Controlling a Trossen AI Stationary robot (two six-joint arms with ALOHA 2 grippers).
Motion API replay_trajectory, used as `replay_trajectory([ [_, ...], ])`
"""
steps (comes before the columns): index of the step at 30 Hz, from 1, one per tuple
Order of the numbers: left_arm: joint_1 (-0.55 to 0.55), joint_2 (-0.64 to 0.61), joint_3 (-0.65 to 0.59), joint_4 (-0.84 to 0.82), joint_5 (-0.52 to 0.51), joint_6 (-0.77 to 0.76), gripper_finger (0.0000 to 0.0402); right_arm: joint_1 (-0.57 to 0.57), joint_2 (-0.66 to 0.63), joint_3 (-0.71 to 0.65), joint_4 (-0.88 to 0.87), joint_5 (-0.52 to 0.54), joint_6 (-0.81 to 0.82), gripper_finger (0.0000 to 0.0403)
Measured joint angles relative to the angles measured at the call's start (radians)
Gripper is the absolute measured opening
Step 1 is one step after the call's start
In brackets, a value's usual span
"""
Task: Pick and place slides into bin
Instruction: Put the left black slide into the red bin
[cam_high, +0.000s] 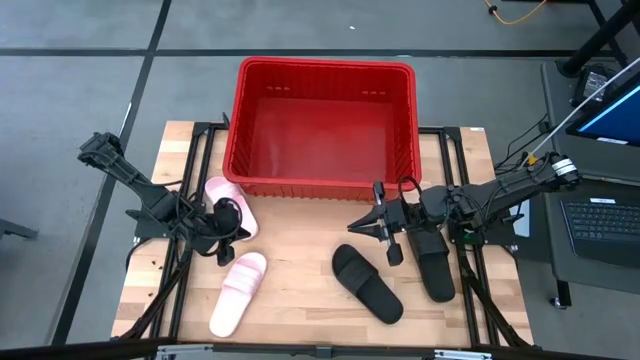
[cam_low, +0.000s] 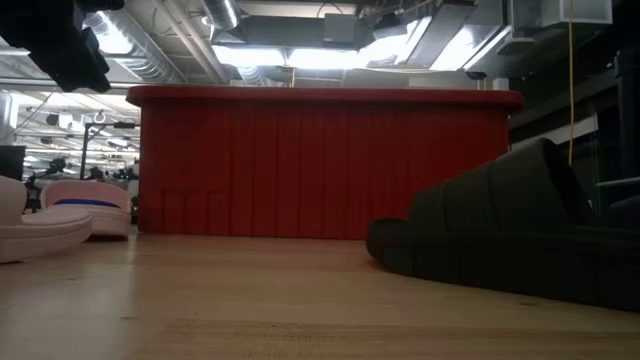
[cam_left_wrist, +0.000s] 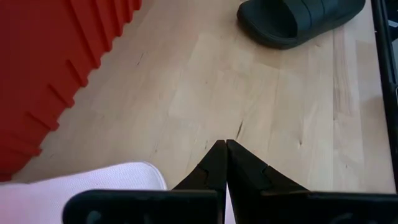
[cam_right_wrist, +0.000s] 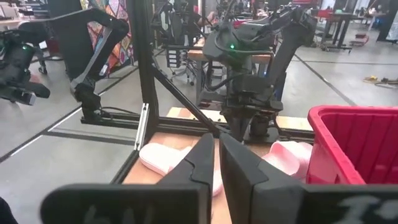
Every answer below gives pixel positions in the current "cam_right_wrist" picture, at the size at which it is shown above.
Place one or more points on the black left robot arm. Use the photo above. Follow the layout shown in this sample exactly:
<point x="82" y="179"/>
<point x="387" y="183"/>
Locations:
<point x="292" y="46"/>

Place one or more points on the wooden background table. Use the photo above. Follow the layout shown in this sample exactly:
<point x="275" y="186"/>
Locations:
<point x="199" y="55"/>

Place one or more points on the background black robot arm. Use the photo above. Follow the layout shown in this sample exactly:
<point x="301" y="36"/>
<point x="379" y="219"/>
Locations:
<point x="15" y="68"/>

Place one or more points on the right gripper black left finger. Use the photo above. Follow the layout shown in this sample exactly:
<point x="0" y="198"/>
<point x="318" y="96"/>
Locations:
<point x="186" y="202"/>

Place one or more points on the black background table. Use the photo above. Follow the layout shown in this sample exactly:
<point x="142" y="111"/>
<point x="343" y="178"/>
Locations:
<point x="339" y="18"/>

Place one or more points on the colourful patterned banner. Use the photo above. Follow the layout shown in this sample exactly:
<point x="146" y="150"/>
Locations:
<point x="122" y="49"/>

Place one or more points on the black aluminium rig frame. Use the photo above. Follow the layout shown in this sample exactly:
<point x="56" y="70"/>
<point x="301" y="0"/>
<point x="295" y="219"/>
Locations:
<point x="143" y="62"/>

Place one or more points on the silver metal frame bracket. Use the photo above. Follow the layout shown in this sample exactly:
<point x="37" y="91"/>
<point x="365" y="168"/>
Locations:
<point x="142" y="124"/>

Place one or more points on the black box with white labels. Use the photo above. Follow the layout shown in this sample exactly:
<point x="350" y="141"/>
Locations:
<point x="173" y="57"/>

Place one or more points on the pink foam slide sandal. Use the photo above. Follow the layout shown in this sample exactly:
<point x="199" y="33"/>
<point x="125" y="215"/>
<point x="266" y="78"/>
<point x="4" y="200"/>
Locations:
<point x="158" y="158"/>
<point x="286" y="158"/>

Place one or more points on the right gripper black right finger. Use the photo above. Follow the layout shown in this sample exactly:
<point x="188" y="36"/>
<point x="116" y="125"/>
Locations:
<point x="264" y="202"/>

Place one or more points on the red plastic bin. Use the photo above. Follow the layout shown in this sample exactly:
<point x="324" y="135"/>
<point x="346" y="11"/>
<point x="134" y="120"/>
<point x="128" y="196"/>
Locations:
<point x="357" y="146"/>

